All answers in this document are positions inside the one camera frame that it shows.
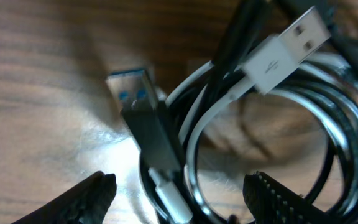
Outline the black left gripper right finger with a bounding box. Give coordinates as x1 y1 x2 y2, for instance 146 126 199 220
242 172 334 224

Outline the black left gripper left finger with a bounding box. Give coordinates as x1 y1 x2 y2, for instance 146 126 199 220
13 171 117 224

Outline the black USB cable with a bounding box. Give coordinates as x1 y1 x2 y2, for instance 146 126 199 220
106 0 358 224

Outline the white USB cable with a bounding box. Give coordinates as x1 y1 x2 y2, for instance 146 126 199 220
147 5 358 224

